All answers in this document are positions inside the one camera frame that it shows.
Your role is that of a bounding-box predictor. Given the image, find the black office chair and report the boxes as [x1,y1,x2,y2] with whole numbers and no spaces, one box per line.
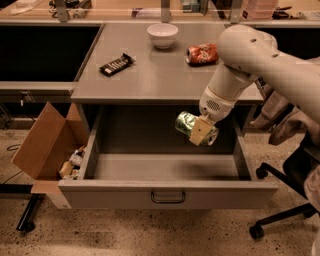
[249,133,320,240]

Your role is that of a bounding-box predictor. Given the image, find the white ceramic bowl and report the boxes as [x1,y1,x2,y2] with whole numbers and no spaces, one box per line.
[147,23,179,49]

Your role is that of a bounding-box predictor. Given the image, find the black drawer handle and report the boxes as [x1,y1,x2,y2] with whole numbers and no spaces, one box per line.
[150,192,186,204]

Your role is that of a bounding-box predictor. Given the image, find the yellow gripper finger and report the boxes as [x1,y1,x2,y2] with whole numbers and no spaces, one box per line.
[189,117,213,146]

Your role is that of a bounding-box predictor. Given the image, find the brown cardboard box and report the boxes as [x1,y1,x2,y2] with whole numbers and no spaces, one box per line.
[12,102,90,194]

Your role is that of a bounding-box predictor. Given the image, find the crushed green soda can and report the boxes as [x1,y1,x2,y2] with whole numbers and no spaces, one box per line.
[175,111,219,146]

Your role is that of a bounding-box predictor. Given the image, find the grey open top drawer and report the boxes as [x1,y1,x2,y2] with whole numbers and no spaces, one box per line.
[59,105,277,209]

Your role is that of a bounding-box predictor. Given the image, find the black snack bar wrapper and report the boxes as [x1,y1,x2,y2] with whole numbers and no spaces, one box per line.
[99,53,135,77]

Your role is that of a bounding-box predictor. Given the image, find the trash items in box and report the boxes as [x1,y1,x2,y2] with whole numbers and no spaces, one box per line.
[58,146,86,180]

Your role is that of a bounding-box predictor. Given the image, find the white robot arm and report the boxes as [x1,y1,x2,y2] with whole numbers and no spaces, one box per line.
[190,25,320,145]

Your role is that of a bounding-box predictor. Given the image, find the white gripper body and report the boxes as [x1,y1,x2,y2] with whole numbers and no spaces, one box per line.
[199,87,235,124]

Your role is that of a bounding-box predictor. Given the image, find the crushed orange soda can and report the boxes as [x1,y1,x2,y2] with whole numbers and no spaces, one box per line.
[186,43,219,65]

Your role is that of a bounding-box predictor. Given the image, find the grey metal cabinet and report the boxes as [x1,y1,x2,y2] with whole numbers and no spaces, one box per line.
[70,22,264,134]

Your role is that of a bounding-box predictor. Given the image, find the black table leg base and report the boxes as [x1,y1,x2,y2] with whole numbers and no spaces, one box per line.
[0,184,44,233]

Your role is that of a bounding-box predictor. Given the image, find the pink storage box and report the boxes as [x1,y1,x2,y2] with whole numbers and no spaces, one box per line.
[241,0,278,20]

